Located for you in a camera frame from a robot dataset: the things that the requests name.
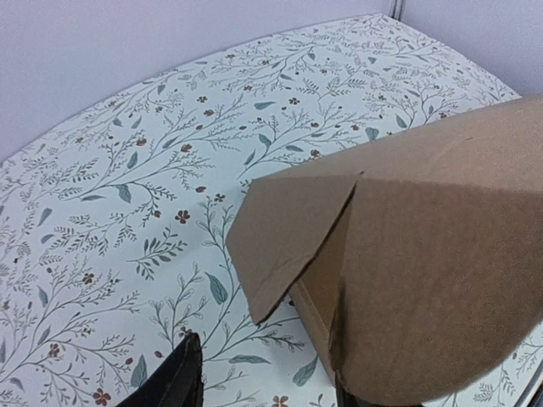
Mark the brown cardboard box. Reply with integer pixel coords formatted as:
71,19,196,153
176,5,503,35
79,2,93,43
226,97,542,406

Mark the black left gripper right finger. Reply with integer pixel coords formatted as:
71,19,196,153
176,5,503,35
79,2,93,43
335,376,359,407

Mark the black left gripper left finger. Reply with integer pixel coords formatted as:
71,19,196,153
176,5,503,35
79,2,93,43
119,332,204,407

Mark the floral patterned table mat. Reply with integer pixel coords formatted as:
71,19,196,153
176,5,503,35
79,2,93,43
1,14,518,406

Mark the right rear aluminium frame post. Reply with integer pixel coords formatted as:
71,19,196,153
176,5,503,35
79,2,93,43
389,0,406,21

